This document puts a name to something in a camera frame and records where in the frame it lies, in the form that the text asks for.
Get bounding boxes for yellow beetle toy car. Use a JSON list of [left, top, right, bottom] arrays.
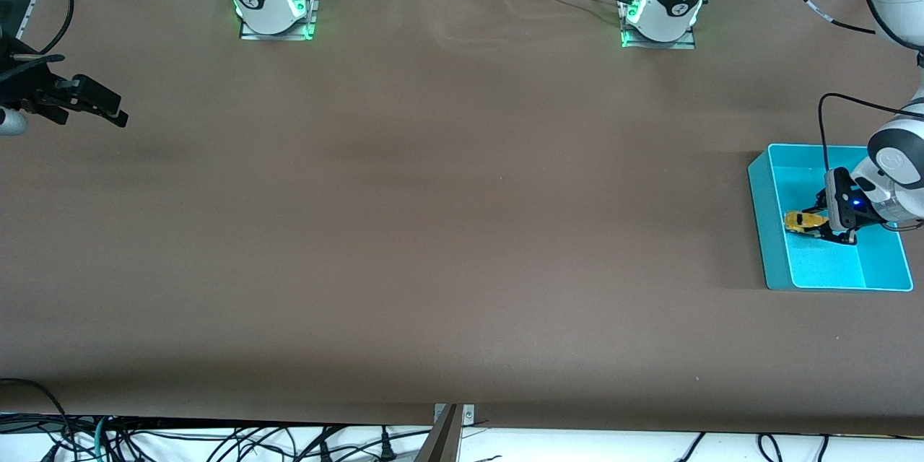
[[784, 210, 830, 237]]

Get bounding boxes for teal plastic bin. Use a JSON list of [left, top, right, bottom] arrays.
[[747, 144, 914, 292]]

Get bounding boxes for dark angled bar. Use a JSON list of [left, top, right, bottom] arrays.
[[414, 404, 463, 462]]

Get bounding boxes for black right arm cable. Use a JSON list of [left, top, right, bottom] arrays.
[[29, 0, 75, 58]]

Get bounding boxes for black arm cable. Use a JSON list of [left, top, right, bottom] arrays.
[[783, 0, 924, 233], [29, 0, 75, 58]]

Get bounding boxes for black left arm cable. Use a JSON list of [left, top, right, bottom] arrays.
[[783, 0, 924, 233]]

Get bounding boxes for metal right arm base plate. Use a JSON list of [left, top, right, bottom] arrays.
[[239, 0, 319, 41]]

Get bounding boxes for black floor cable loops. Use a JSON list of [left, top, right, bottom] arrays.
[[671, 432, 831, 462]]

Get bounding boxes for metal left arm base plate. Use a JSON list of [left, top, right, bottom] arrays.
[[620, 0, 698, 51]]

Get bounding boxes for black floor cable bundle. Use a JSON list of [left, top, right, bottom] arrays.
[[0, 378, 434, 462]]

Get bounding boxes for small metal edge bracket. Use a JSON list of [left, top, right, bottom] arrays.
[[433, 404, 476, 425]]

